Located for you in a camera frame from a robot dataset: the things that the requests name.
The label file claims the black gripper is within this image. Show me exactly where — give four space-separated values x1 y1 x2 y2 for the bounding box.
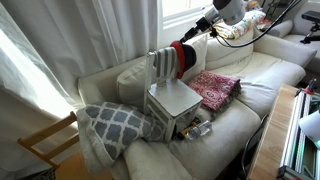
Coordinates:
179 15 212 44

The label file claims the small white wooden chair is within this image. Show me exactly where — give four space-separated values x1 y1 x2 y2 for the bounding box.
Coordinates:
143 44 205 143

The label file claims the light wooden chair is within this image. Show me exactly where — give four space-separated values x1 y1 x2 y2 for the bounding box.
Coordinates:
17 111 115 180

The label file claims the grey white striped cloth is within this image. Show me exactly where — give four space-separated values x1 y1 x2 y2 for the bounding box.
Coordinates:
153 46 178 80

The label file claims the yellow floral blanket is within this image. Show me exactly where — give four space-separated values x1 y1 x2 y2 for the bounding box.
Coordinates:
212 9 268 41

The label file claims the red patterned folded blanket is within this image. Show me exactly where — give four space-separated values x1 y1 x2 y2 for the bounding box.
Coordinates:
187 69 243 113

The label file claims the large cream cushion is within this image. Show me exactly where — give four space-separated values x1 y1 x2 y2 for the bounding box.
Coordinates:
115 34 209 110

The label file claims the clear plastic water bottle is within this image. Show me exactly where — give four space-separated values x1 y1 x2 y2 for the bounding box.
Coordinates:
184 120 214 141

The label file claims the yellow black tool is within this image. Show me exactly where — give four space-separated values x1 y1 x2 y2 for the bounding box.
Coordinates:
173 116 203 142

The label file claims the grey armchair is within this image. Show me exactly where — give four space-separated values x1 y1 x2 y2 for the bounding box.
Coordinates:
268 19 320 75

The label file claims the cream fabric sofa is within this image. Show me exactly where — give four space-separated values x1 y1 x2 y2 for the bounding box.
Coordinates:
77 29 318 180

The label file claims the grey white quatrefoil pillow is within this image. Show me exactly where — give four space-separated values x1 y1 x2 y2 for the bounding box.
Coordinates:
76 101 167 168

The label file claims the white curtain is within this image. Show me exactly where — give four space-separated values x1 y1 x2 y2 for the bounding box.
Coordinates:
0 0 160 176

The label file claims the red black clamp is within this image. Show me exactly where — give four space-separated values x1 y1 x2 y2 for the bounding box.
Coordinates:
294 78 318 98

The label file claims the light wooden table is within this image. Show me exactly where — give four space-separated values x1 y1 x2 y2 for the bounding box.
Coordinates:
246 83 320 180

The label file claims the white rounded device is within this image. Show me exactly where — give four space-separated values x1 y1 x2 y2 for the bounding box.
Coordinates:
297 109 320 144

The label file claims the white window frame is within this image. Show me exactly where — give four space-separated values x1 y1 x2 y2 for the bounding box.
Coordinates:
156 0 221 50

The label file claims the black corrugated cable conduit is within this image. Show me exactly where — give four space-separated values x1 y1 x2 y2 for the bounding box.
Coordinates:
209 0 303 49

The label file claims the black camera tripod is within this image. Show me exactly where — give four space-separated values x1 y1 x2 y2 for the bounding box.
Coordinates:
299 9 320 45

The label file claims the black floor cable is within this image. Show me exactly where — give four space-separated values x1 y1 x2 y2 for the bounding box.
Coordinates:
240 114 270 178

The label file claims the aluminium rail frame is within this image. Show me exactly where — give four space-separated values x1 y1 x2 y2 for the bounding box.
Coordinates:
277 90 320 180

